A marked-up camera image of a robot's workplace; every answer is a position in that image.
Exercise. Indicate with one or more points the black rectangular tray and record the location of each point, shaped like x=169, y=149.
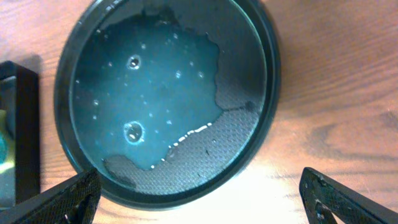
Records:
x=20, y=134

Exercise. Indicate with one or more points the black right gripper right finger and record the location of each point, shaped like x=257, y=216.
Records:
x=325, y=200

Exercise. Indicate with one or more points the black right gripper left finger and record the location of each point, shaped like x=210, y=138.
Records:
x=72, y=201

